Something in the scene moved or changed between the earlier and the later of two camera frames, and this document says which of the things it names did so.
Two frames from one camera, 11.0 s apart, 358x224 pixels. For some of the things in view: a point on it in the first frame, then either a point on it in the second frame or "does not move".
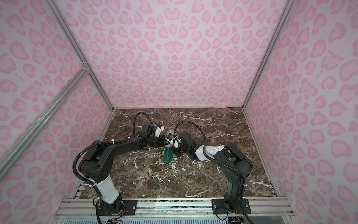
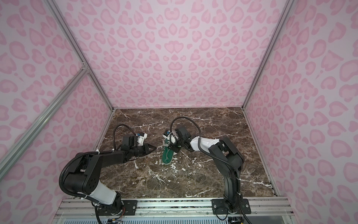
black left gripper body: x=155 y=141 to x=140 y=150
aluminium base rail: x=195 y=210 does not move
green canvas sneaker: x=168 y=155 does not move
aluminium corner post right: x=283 y=19 does not move
